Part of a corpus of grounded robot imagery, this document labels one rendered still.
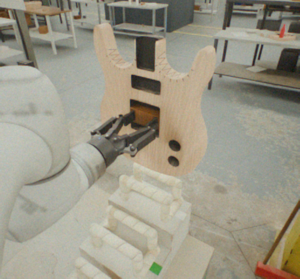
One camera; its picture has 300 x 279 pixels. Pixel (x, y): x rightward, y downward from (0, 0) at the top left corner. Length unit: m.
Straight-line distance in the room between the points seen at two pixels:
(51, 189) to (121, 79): 0.37
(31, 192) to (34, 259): 0.67
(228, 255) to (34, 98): 1.97
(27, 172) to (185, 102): 0.39
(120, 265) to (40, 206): 0.51
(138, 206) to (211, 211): 1.50
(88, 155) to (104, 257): 0.48
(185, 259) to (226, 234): 1.27
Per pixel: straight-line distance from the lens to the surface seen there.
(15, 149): 0.34
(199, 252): 1.04
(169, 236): 0.88
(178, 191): 0.88
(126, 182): 0.86
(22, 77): 0.36
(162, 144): 0.71
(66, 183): 0.46
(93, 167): 0.52
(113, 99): 0.74
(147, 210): 0.91
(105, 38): 0.71
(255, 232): 2.35
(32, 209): 0.46
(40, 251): 1.11
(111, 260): 0.92
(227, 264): 2.13
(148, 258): 0.87
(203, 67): 0.56
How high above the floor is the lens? 1.82
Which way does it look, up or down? 33 degrees down
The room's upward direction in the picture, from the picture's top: straight up
